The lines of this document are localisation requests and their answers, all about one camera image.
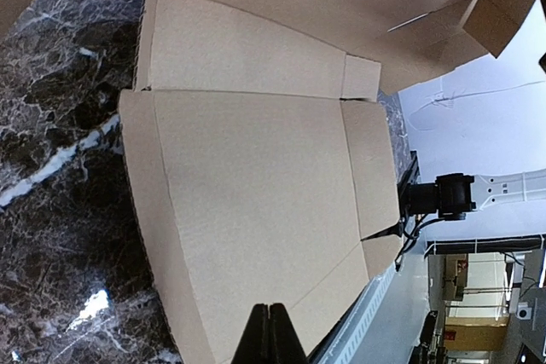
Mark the brown cardboard box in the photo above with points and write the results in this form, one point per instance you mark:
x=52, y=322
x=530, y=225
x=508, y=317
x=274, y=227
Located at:
x=259, y=159

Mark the white slotted cable duct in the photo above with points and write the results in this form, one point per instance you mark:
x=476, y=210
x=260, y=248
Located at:
x=343, y=345

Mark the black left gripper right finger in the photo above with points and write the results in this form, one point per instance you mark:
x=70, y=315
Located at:
x=284, y=344

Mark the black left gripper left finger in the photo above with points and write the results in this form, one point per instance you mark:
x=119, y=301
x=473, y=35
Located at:
x=254, y=345

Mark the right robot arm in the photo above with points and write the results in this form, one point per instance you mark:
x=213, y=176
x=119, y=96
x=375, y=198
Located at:
x=451, y=197

